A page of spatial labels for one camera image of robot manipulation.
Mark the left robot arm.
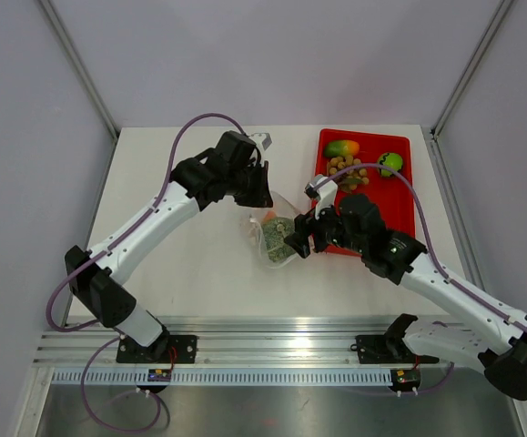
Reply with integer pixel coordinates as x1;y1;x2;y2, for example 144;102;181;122
65;131;273;362

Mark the aluminium rail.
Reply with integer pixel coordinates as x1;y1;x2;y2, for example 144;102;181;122
33;316;527;369

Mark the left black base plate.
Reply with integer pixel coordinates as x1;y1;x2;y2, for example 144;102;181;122
116;334;198;364

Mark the left frame post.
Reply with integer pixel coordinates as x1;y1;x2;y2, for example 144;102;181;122
35;0;121;145

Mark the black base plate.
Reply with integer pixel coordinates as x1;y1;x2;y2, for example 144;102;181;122
350;334;441;365
116;334;198;364

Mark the green netted melon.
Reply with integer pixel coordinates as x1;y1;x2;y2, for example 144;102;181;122
262;217;296;264

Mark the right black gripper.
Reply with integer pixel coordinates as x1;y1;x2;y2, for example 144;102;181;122
285;194;368;258

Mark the right controller board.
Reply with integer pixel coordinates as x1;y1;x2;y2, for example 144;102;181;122
390;368;421;395

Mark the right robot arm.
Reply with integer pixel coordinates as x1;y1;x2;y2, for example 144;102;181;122
285;195;527;401

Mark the left controller board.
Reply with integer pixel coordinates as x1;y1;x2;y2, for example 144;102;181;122
147;369;172;382

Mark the green round fruit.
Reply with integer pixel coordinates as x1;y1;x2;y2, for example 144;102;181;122
378;152;404;178

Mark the right frame post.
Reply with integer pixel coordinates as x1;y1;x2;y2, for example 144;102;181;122
430;0;516;141

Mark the controller board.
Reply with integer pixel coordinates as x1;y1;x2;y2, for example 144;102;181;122
390;368;421;395
147;369;172;382

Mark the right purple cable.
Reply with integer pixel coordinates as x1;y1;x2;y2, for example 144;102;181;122
310;163;527;396

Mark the brown longan bunch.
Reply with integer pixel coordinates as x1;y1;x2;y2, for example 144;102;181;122
326;155;370;194

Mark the frame post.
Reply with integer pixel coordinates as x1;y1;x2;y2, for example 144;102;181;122
35;0;121;145
430;0;516;141

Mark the orange peach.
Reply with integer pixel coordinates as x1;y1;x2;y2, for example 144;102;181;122
263;210;277;222

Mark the white slotted cable duct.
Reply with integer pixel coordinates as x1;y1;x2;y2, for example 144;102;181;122
52;368;391;387

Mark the green orange mango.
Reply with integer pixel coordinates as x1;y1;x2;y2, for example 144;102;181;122
323;139;360;158

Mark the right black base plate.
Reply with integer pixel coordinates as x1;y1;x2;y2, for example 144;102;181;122
350;334;441;365

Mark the clear zip top bag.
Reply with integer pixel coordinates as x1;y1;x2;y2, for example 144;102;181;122
240;190;301;269

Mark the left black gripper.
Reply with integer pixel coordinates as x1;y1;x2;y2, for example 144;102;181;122
226;160;273;208

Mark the red plastic tray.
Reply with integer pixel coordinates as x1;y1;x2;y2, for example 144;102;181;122
315;128;416;237

